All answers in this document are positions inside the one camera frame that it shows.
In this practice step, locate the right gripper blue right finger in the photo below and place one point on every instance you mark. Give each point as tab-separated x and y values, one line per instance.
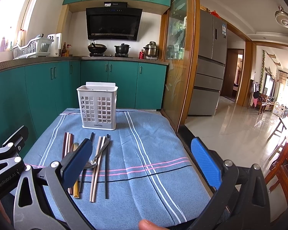
240	199

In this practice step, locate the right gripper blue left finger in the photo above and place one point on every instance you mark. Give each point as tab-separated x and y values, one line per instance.
42	200

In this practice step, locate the gold handled spoon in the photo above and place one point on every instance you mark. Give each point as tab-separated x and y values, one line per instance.
74	171

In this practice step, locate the beige wooden chopstick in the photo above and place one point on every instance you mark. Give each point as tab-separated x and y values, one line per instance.
92	189

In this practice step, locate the silver metal spoon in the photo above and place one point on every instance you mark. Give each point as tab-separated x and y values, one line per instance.
92	163

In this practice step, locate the cream white chopstick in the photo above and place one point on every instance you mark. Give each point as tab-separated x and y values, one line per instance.
98	169

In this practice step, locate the dark red chopstick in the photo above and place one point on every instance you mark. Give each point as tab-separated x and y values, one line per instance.
63	145

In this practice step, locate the light pink chopstick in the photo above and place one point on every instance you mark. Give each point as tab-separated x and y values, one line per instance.
67	150

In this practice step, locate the teal lower kitchen cabinets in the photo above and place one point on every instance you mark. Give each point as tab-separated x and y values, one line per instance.
33	92

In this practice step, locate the person's hand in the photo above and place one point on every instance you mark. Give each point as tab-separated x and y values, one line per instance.
147	225

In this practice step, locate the blue striped table cloth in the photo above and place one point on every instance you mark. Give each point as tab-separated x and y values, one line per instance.
150	176

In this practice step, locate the white plastic utensil basket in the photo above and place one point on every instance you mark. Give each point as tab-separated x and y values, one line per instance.
97	103

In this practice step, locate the white dish drying rack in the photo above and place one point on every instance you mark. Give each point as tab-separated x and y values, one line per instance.
37	47

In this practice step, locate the silver refrigerator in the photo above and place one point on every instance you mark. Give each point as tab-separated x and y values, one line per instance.
210	67

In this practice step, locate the black wok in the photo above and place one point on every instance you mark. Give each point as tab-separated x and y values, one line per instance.
96	49

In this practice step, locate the black cooking pot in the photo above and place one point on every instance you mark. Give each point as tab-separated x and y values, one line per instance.
122	50

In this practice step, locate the red bottle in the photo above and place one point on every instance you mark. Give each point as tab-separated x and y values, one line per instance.
141	54

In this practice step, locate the stainless steel pressure cooker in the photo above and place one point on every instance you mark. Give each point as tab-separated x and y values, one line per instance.
151	50

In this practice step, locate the black range hood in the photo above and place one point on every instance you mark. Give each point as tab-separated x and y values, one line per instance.
113	22

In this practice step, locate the ceiling light fixture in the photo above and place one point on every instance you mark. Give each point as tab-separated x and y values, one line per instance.
281	17

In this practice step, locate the wooden glass sliding door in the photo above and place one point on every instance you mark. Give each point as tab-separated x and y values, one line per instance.
179	45

